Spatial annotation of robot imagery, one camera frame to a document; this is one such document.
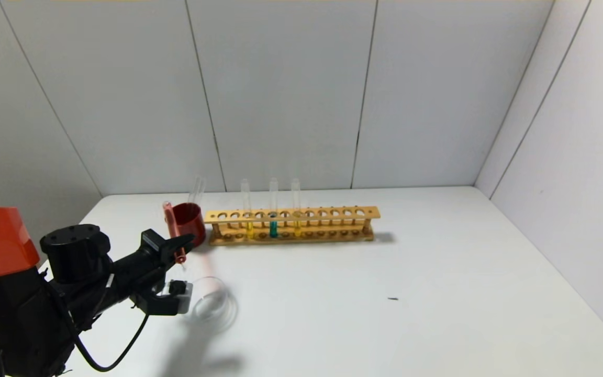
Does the test tube with yellow pigment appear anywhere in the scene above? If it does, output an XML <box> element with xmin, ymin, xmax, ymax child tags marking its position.
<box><xmin>241</xmin><ymin>179</ymin><xmax>255</xmax><ymax>239</ymax></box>
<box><xmin>291</xmin><ymin>178</ymin><xmax>302</xmax><ymax>237</ymax></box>

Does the test tube with red pigment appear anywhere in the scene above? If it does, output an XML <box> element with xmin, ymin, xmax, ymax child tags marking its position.
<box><xmin>163</xmin><ymin>201</ymin><xmax>187</xmax><ymax>264</ymax></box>

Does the wooden test tube rack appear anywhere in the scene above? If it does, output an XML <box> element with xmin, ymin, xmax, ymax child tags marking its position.
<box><xmin>205</xmin><ymin>206</ymin><xmax>381</xmax><ymax>246</ymax></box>

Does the test tube with teal pigment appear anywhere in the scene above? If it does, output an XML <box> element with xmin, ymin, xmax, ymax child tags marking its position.
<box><xmin>269</xmin><ymin>178</ymin><xmax>280</xmax><ymax>239</ymax></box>

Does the empty clear test tube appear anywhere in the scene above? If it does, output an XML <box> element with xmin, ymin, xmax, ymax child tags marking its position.
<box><xmin>191</xmin><ymin>177</ymin><xmax>208</xmax><ymax>206</ymax></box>

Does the dark red cup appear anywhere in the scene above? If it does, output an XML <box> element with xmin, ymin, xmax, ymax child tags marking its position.
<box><xmin>168</xmin><ymin>203</ymin><xmax>207</xmax><ymax>250</ymax></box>

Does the clear glass beaker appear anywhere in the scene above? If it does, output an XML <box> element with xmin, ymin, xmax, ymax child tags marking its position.
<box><xmin>184</xmin><ymin>276</ymin><xmax>238</xmax><ymax>336</ymax></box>

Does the grey and black wrist camera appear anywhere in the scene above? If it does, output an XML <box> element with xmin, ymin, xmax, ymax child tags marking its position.
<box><xmin>133</xmin><ymin>280</ymin><xmax>194</xmax><ymax>316</ymax></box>

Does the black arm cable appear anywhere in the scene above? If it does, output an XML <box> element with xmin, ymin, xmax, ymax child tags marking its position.
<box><xmin>69</xmin><ymin>309</ymin><xmax>150</xmax><ymax>372</ymax></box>

